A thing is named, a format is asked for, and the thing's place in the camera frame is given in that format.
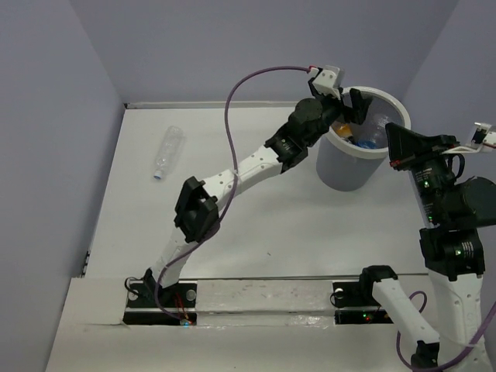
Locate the blue label water bottle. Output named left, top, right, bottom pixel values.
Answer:
left=356, top=132, right=388, bottom=150

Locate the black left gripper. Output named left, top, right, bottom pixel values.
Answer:
left=303, top=79, right=371, bottom=148

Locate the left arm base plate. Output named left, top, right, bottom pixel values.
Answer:
left=122, top=277, right=198, bottom=327

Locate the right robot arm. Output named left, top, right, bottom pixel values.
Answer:
left=356, top=123, right=495, bottom=371

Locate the clear bottle blue-white cap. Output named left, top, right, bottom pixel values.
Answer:
left=364, top=112, right=398, bottom=136

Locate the grey bin with white rim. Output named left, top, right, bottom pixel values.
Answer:
left=316, top=86, right=411, bottom=191

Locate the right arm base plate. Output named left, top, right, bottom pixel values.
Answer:
left=329, top=281, right=393, bottom=326

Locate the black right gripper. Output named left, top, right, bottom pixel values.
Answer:
left=384, top=120, right=460, bottom=222

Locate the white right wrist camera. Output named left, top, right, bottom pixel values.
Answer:
left=463, top=122, right=495, bottom=153

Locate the orange label bottle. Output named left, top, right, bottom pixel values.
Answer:
left=332, top=122, right=353, bottom=139

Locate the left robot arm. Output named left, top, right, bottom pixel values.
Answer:
left=143, top=88, right=372, bottom=306

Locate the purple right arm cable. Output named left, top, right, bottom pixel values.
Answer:
left=394, top=290, right=496, bottom=369

